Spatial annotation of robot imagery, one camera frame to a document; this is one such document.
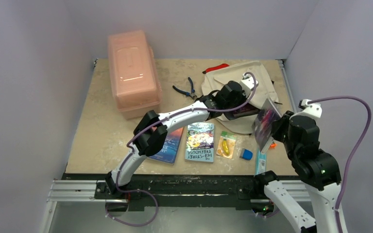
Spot red handled utility knife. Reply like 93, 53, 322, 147
202, 63, 229, 74

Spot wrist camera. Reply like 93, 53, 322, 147
239, 74, 258, 97
298, 99, 322, 120

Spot book with orange cover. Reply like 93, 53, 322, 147
149, 128, 184, 165

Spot blue handled pliers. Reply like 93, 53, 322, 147
172, 77, 197, 100

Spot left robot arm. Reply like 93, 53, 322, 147
105, 79, 258, 199

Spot blue pencil pack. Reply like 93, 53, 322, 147
255, 150, 267, 175

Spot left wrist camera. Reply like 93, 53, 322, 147
239, 74, 258, 97

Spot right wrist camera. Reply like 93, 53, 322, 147
298, 99, 322, 120

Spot blue grey eraser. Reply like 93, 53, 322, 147
239, 149, 253, 161

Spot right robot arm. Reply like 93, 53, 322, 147
253, 111, 345, 233

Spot banana eraser blister pack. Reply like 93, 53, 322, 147
216, 131, 237, 159

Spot treehouse storey paperback book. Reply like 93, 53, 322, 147
185, 122, 215, 163

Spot dark blue space book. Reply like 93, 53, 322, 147
252, 98, 281, 154

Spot cream canvas backpack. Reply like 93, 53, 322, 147
201, 60, 288, 134

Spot pink plastic storage box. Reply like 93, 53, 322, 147
108, 31, 162, 119

